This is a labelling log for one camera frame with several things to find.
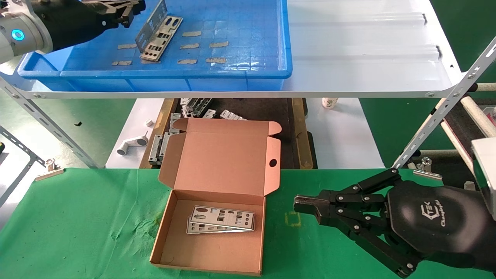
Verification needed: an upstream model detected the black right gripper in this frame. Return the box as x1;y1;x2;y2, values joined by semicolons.
293;168;496;278

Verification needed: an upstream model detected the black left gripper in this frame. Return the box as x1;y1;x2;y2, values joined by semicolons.
30;0;146;51

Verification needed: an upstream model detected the silver metal shield plate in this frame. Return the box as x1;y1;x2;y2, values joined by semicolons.
190;205;255;232
186;216;254;235
139;15;183;62
135;0;168;51

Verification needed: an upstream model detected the blue plastic tray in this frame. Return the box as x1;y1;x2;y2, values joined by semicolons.
17;0;292;92

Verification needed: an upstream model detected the black wood-framed tray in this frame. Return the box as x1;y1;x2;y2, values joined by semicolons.
139;98;318;170

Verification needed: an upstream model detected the brown cardboard box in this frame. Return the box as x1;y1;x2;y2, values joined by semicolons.
150;117;282;276

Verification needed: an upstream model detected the silver binder clip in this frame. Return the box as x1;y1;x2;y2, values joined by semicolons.
413;157;443;181
35;158;64;182

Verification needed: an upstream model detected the grey metal tube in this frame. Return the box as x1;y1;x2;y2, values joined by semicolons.
417;149;473;159

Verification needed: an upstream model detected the white perforated shelf upright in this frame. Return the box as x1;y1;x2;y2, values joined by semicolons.
0;76;99;169
391;37;496;169

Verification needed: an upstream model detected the white pipe fitting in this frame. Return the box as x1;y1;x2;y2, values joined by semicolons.
116;132;149;156

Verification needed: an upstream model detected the black rubber mat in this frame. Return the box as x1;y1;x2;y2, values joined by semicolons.
444;99;491;155

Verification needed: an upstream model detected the white shelf board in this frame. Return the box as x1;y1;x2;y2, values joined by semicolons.
0;0;463;99

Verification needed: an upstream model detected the grey perforated steel brace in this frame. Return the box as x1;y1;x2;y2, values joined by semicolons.
0;126;45;207

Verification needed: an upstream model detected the green table cloth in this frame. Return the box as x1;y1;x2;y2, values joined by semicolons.
0;167;496;279

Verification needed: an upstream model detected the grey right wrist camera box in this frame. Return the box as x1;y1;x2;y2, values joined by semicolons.
471;136;496;220

